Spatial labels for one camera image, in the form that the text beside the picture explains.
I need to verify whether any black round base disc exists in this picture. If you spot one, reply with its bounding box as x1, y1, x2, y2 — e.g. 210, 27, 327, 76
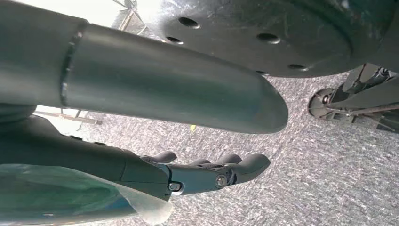
137, 0, 399, 79

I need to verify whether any shiny silver wrist cover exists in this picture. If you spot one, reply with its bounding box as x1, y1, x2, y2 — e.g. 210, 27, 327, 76
0, 163, 174, 226

